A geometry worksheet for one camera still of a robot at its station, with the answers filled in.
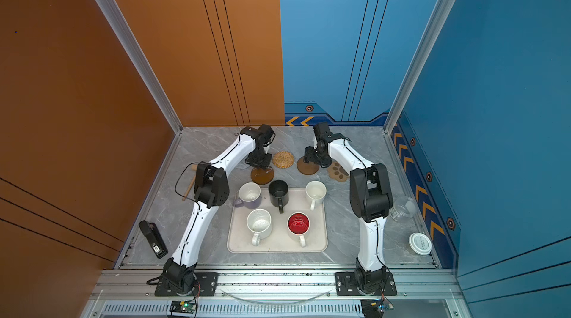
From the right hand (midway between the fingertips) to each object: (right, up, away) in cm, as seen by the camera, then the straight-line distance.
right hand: (312, 159), depth 99 cm
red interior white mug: (-7, -24, -14) cm, 29 cm away
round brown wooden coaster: (-2, -5, +4) cm, 6 cm away
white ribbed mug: (-22, -24, -14) cm, 35 cm away
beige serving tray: (-14, -30, -16) cm, 36 cm away
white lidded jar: (+35, -28, -23) cm, 50 cm away
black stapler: (-61, -26, -17) cm, 69 cm away
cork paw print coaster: (+12, -6, +3) cm, 14 cm away
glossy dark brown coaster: (-23, -8, +2) cm, 25 cm away
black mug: (-14, -14, -8) cm, 21 cm away
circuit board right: (+17, -46, -29) cm, 57 cm away
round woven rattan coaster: (-13, 0, +8) cm, 15 cm away
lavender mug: (-27, -15, -5) cm, 32 cm away
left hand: (-22, -2, +5) cm, 23 cm away
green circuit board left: (-44, -46, -28) cm, 70 cm away
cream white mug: (+1, -13, -7) cm, 15 cm away
